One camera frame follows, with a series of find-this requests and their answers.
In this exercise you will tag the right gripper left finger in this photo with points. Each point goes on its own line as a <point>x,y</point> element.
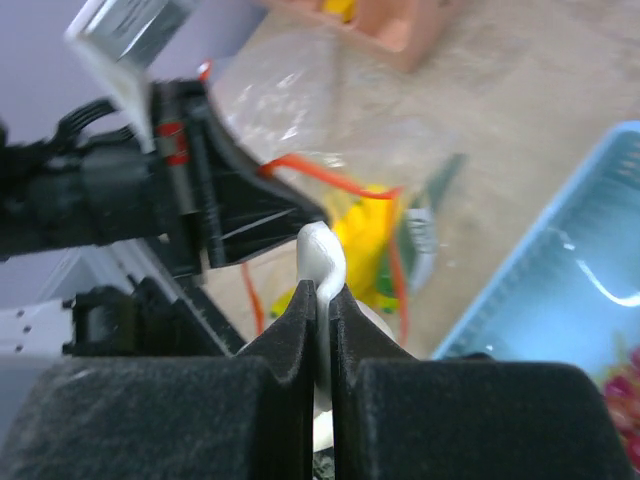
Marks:
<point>248,416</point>

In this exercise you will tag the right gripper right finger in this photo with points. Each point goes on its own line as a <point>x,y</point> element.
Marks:
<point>397,417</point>

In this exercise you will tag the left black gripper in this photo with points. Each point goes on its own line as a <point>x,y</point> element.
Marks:
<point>197,186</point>

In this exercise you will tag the white garlic toy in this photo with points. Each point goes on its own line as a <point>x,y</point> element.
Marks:
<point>320,260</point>

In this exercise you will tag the clear zip bag orange zipper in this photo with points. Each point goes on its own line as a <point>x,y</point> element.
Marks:
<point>300,97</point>

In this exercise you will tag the green cucumber toy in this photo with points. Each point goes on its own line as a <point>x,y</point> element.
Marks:
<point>416,238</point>

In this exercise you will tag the yellow banana bunch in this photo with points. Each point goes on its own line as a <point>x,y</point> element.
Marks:
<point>362,227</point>

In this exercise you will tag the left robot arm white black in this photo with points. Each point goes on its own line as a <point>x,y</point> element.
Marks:
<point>122,299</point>

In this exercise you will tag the light blue plastic basket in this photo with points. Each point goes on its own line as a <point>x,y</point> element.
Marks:
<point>569,291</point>

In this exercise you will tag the yellow item in organizer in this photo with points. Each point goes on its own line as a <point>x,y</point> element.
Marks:
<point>343,11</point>

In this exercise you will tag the red grapes bunch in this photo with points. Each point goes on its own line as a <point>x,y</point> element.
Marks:
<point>621,394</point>

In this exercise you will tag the orange desk file organizer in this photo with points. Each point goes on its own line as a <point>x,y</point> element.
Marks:
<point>395,32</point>

